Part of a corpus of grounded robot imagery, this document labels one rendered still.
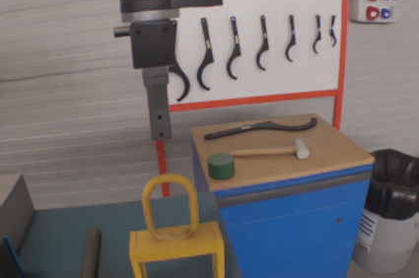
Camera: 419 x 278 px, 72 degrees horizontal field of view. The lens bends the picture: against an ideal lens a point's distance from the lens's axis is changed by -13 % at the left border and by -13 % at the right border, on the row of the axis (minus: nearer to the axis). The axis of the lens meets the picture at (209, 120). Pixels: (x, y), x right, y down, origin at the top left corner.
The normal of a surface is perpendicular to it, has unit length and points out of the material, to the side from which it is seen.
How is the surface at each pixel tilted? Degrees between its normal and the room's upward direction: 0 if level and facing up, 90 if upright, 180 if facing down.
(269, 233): 90
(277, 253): 90
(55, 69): 90
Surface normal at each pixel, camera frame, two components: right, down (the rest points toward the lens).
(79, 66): 0.18, 0.35
